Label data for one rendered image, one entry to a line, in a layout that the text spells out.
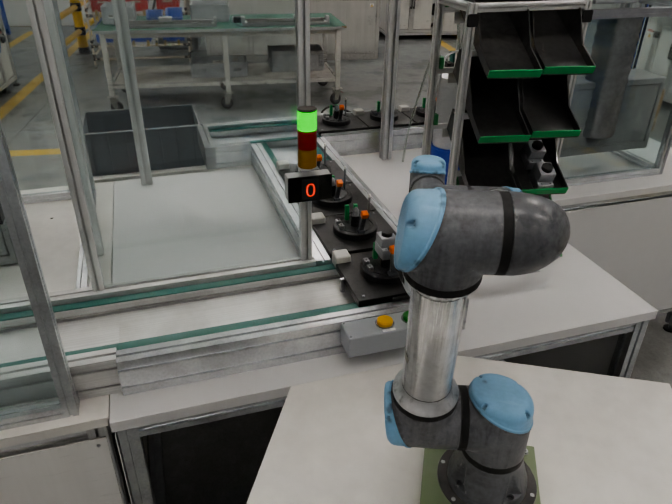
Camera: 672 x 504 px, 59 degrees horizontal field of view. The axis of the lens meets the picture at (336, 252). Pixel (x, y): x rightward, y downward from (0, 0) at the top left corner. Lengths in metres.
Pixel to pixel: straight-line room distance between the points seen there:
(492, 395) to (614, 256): 1.86
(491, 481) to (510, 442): 0.10
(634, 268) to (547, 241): 2.22
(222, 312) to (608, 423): 0.97
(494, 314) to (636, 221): 1.26
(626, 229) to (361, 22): 6.58
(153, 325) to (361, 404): 0.57
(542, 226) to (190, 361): 0.92
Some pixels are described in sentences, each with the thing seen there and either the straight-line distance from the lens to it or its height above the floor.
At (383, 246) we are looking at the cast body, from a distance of 1.61.
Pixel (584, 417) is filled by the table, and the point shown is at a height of 0.86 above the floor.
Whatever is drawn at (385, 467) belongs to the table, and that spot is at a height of 0.86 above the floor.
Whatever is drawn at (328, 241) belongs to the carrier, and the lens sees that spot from 1.81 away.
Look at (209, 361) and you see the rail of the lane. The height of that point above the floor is 0.91.
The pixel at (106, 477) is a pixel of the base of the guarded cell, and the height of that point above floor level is 0.67.
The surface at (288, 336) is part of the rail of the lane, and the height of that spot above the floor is 0.95.
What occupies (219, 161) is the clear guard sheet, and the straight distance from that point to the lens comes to 1.57.
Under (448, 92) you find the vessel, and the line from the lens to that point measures 2.42.
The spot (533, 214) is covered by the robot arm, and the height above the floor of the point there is 1.51.
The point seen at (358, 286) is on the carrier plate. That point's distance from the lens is 1.60.
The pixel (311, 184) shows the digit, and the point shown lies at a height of 1.22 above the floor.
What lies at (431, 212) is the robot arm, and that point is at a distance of 0.78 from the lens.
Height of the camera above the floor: 1.85
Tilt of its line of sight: 30 degrees down
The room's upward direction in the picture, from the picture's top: 1 degrees clockwise
